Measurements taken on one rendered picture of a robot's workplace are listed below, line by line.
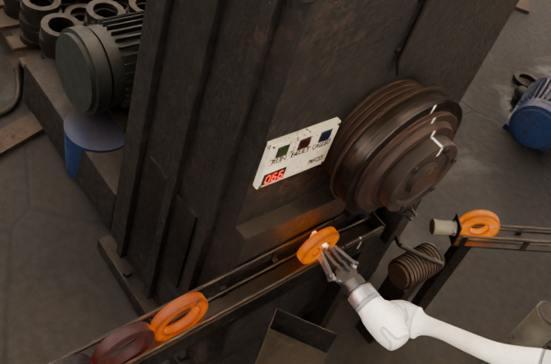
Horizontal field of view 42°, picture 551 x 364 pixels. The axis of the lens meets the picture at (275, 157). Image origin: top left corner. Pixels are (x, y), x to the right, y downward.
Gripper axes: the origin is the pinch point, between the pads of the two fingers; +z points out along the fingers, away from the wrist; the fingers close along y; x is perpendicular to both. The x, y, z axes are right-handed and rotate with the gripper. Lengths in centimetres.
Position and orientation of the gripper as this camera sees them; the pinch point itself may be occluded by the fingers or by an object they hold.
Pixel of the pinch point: (319, 241)
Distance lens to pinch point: 233.7
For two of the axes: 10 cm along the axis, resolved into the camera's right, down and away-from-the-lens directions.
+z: -5.7, -7.1, 4.1
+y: 7.7, -2.9, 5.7
